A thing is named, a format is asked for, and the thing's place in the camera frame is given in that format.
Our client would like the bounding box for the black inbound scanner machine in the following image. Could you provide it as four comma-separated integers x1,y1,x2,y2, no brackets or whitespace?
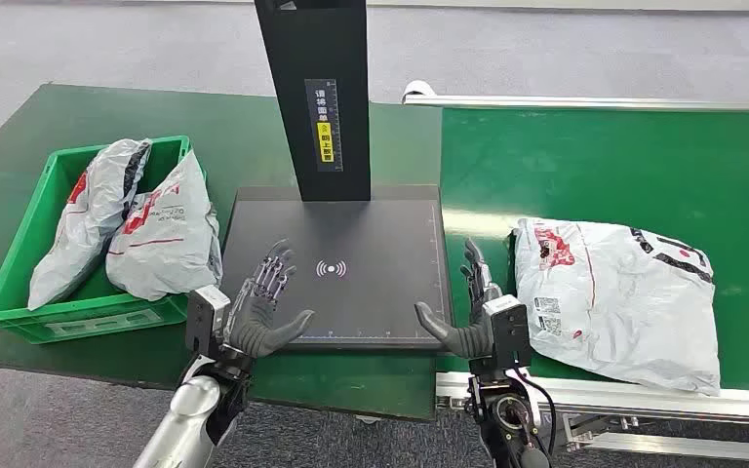
218,0,456,354

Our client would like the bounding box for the aluminium conveyor frame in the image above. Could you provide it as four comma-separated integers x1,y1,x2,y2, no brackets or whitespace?
402,80,749,464

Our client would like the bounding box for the green plastic crate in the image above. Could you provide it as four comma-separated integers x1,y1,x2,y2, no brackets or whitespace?
0,134,212,345

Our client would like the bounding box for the white package with red print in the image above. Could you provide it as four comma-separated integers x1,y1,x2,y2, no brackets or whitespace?
104,149,224,303

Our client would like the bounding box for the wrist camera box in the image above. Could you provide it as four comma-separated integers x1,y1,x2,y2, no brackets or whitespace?
185,286,232,358
481,293,534,374

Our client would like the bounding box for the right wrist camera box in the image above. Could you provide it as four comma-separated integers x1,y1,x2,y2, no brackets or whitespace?
481,293,534,374

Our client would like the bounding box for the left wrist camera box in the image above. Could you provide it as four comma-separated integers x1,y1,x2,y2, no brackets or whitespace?
185,286,232,358

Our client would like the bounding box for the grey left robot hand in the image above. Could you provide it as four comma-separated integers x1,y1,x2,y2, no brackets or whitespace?
224,239,316,361

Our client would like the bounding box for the white package with shipping labels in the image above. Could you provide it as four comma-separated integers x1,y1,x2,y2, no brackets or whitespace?
510,217,723,397

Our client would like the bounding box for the black and yellow label sticker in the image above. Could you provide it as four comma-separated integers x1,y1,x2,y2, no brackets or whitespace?
303,78,344,174

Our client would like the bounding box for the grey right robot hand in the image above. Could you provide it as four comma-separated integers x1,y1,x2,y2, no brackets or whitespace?
414,237,505,361

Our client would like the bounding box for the green conveyor belt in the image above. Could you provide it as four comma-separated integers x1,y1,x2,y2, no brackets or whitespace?
437,106,749,393

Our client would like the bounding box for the grey package with black stripe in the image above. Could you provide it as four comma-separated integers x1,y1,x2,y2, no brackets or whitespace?
27,137,154,312

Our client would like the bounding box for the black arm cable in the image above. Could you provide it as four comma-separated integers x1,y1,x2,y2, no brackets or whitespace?
511,367,557,456

